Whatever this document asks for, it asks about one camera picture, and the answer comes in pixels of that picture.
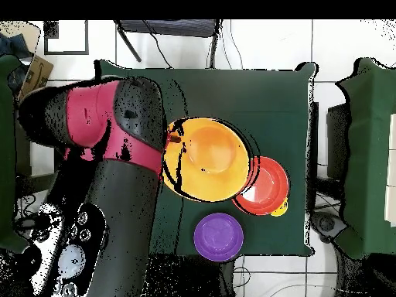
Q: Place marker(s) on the large yellow bowl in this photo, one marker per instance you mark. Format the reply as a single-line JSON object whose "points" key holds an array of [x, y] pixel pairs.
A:
{"points": [[210, 161]]}

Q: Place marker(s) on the purple bowl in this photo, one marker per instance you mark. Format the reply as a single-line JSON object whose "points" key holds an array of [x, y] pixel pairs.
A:
{"points": [[218, 237]]}

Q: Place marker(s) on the wide shallow orange bowl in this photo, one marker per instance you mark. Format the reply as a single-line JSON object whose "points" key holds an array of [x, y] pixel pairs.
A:
{"points": [[272, 185]]}

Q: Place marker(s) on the dark green tablecloth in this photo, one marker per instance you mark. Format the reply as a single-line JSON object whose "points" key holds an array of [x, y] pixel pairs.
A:
{"points": [[247, 99]]}

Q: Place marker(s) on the yellow cup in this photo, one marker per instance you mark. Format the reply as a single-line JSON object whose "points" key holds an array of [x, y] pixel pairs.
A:
{"points": [[282, 209]]}

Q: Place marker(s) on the dark grey chair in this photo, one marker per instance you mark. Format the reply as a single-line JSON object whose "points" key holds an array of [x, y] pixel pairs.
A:
{"points": [[170, 27]]}

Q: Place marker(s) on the black box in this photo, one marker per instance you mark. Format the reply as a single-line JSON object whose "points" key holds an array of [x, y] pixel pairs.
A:
{"points": [[337, 139]]}

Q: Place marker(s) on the green clothed side table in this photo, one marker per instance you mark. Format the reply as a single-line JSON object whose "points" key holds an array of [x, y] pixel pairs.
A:
{"points": [[368, 139], [6, 154]]}

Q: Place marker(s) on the black metal stand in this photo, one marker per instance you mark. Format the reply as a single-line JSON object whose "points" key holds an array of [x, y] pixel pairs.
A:
{"points": [[23, 161]]}

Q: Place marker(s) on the cardboard box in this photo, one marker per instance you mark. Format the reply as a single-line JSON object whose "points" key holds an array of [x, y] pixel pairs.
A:
{"points": [[38, 74]]}

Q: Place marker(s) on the white papers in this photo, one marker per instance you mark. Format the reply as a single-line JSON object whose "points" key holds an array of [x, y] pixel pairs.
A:
{"points": [[392, 154]]}

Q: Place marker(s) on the blue fabric bundle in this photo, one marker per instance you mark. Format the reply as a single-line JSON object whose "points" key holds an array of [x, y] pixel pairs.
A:
{"points": [[12, 46]]}

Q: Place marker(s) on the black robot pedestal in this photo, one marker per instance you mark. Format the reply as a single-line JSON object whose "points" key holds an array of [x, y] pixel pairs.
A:
{"points": [[191, 275]]}

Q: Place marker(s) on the grey pedestal foot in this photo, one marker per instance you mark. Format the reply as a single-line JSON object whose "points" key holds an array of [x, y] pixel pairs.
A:
{"points": [[328, 224]]}

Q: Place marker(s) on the black square frame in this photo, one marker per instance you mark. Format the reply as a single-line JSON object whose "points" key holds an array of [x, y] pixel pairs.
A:
{"points": [[51, 29]]}

